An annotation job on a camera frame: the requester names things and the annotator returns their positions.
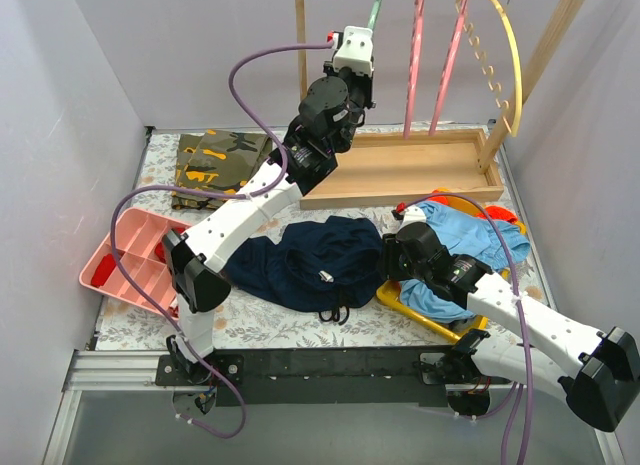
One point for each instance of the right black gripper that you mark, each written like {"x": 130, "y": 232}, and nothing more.
{"x": 388, "y": 257}

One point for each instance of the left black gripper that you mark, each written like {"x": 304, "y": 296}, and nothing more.
{"x": 363, "y": 88}

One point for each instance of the navy blue shorts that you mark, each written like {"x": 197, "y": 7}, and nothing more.
{"x": 316, "y": 267}

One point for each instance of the green hanger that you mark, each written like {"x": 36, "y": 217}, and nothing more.
{"x": 374, "y": 14}

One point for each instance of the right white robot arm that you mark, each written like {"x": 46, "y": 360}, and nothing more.
{"x": 596, "y": 373}

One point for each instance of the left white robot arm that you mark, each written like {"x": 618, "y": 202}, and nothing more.
{"x": 197, "y": 257}

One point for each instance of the light blue shorts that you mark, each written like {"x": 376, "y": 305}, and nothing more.
{"x": 463, "y": 234}

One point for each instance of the camouflage shorts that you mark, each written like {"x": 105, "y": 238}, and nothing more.
{"x": 220, "y": 161}

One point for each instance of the pink hanger right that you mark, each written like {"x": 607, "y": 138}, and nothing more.
{"x": 448, "y": 66}

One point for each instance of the pink hanger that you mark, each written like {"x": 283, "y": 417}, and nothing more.
{"x": 414, "y": 66}
{"x": 448, "y": 66}

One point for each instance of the pink hanger left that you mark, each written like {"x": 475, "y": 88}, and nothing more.
{"x": 414, "y": 66}

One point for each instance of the yellow hanger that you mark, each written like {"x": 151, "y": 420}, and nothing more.
{"x": 511, "y": 108}

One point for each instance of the wooden clothes rack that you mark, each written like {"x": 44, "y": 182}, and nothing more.
{"x": 384, "y": 168}

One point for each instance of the yellow plastic tray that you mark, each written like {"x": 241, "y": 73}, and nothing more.
{"x": 389, "y": 295}

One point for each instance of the orange garment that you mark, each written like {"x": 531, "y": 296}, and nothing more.
{"x": 495, "y": 212}

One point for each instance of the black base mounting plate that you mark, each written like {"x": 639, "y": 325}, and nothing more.
{"x": 362, "y": 375}

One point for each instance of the floral table mat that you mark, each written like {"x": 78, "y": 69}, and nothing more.
{"x": 244, "y": 321}

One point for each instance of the red cloth in tray rear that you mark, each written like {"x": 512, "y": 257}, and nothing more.
{"x": 159, "y": 252}

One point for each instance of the red cloth in tray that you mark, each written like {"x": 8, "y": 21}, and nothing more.
{"x": 159, "y": 252}
{"x": 103, "y": 271}

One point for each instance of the pink divided organizer tray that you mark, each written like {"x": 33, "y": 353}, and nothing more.
{"x": 137, "y": 233}

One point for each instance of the red cloth in tray front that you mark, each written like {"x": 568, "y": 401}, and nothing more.
{"x": 103, "y": 271}

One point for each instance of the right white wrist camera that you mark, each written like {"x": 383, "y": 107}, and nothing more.
{"x": 406, "y": 214}

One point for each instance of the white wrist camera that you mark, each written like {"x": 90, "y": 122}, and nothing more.
{"x": 353, "y": 49}
{"x": 406, "y": 214}

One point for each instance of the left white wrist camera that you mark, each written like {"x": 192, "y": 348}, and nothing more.
{"x": 353, "y": 49}

